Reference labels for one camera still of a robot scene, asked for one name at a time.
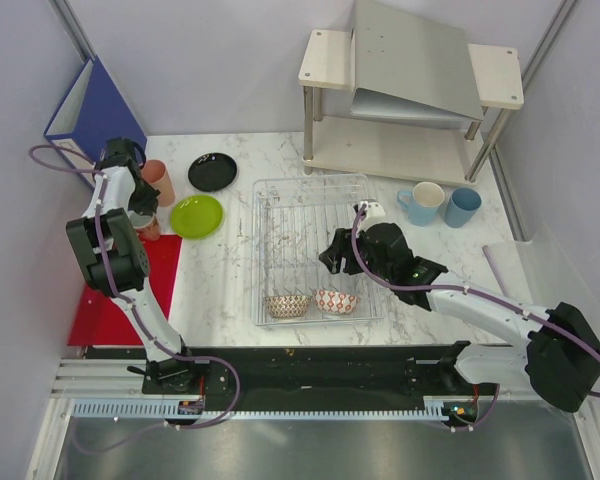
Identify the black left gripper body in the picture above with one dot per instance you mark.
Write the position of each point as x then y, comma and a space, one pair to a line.
143, 198

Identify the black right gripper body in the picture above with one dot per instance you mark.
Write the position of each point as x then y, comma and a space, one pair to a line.
344, 243

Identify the pink tumbler cup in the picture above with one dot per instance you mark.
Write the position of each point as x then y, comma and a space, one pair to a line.
156, 174

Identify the pink dotted mug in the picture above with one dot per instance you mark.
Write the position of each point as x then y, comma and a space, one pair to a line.
146, 226

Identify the lime green plate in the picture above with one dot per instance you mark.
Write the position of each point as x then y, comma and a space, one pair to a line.
197, 217

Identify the blue and red patterned bowl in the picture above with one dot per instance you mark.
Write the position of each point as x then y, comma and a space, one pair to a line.
335, 303

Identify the black plate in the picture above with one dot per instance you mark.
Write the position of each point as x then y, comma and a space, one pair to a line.
212, 172

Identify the brown patterned bowl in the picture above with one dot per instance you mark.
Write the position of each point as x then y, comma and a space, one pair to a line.
287, 306

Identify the light blue ceramic mug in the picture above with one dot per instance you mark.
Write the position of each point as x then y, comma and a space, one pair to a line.
422, 202

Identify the light blue tumbler cup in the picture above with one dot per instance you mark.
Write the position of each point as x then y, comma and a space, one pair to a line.
461, 207

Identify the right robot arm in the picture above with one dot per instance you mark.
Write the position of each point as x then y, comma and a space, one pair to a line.
552, 351

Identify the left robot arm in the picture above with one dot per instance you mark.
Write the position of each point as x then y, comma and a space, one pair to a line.
114, 262

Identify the white two-tier shelf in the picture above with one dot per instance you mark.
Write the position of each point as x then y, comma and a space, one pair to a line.
395, 137

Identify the grey metal sheet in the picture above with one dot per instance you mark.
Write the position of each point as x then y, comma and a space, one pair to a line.
408, 68

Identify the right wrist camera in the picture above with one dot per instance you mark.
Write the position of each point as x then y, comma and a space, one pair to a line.
370, 212

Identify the blue ring binder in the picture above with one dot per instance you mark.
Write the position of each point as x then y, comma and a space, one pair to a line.
92, 112

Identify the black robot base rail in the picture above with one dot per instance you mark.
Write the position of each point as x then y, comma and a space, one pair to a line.
319, 379

